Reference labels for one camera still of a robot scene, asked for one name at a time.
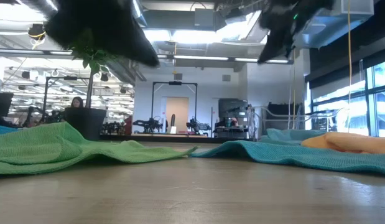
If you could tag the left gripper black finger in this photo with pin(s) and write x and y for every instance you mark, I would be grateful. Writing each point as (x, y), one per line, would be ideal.
(139, 46)

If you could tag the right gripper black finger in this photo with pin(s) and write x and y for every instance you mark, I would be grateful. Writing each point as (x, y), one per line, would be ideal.
(276, 46)

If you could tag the teal microfiber towel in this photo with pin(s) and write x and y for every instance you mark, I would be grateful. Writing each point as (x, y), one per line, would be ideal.
(288, 155)

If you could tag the green microfiber towel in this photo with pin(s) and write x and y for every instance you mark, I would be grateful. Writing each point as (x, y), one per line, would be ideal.
(55, 149)

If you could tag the black background robot arm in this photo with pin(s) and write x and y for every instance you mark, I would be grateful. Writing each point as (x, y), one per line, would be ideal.
(148, 124)
(46, 116)
(196, 126)

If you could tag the orange microfiber towel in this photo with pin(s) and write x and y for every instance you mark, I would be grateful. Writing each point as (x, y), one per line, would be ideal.
(350, 142)

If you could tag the black background equipment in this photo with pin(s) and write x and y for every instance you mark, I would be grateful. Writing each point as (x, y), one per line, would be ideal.
(282, 109)

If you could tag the long ceiling light bar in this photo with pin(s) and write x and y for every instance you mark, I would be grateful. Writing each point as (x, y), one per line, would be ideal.
(204, 58)

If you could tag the pale orange door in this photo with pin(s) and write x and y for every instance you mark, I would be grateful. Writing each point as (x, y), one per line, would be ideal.
(179, 112)

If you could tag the clear plastic bin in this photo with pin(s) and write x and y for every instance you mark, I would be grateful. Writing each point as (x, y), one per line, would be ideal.
(256, 124)

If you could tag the person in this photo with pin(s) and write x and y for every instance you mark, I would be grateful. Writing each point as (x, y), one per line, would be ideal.
(77, 102)

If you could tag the green plant in black pot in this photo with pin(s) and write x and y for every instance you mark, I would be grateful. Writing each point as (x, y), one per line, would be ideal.
(85, 123)

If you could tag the large dark framed window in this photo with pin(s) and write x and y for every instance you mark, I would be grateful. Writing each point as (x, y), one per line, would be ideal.
(378, 102)

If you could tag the black computer monitor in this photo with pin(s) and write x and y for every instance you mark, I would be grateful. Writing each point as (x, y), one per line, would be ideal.
(2, 104)

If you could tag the silver ventilation duct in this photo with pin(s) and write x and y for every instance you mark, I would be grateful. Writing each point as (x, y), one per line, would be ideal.
(239, 31)

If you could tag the black background gantry frame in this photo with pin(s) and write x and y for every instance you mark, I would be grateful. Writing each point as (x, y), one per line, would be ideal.
(175, 83)

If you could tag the black aluminium table frame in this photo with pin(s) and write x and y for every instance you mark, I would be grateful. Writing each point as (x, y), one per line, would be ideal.
(167, 139)

